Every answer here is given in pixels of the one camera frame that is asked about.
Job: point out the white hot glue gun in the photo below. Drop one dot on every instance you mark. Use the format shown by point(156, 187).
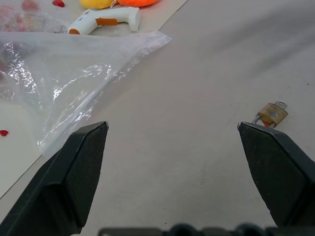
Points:
point(108, 20)

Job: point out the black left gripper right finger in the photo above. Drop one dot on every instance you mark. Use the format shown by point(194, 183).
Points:
point(278, 172)

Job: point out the clear plastic zip bag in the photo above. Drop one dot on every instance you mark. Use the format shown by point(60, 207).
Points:
point(61, 73)

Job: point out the bag of red beads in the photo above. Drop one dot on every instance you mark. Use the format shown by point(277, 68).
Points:
point(23, 17)

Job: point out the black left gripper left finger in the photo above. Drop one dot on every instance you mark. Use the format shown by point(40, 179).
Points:
point(61, 179)

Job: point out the orange plush toy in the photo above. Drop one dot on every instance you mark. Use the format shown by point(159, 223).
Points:
point(136, 2)

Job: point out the brass padlock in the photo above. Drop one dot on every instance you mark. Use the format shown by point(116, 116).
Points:
point(272, 115)

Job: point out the yellow plush toy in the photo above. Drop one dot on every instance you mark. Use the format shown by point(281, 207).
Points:
point(96, 3)

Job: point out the red heart bead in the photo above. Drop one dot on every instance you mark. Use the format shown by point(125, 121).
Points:
point(3, 133)
point(58, 3)

